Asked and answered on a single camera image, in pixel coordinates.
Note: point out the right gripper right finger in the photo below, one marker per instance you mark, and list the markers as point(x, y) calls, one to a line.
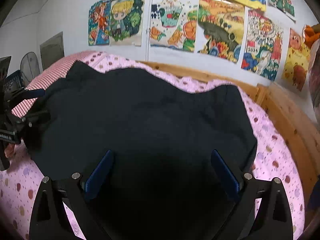
point(260, 208)

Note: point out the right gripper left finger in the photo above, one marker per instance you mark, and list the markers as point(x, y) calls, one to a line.
point(49, 219)

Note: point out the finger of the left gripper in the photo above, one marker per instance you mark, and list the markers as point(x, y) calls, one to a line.
point(33, 119)
point(30, 94)

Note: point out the black puffer jacket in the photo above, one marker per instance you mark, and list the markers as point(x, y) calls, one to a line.
point(161, 183)

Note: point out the black plastic crate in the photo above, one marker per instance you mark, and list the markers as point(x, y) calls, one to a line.
point(13, 82)

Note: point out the grey standing fan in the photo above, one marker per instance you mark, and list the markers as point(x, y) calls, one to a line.
point(29, 68)

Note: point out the red checkered bedding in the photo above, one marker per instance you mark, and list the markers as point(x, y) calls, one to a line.
point(57, 70)

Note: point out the orange girl drawing lower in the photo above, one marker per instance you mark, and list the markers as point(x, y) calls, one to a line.
point(99, 24)

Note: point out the blond boy drawing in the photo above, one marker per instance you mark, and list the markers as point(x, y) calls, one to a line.
point(126, 22)

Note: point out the yellow bears drawing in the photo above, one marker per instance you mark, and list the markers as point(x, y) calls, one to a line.
point(297, 62)

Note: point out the drink and oranges drawing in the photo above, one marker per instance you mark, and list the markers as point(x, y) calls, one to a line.
point(173, 24)

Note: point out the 2024 dragon drawing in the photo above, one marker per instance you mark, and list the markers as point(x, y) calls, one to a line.
point(263, 48)

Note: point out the landscape tree drawing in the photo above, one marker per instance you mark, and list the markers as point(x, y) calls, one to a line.
point(222, 23)

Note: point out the wooden bed frame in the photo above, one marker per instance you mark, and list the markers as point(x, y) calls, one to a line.
point(286, 135)

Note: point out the white wall pipe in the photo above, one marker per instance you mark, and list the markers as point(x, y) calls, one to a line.
point(148, 31)

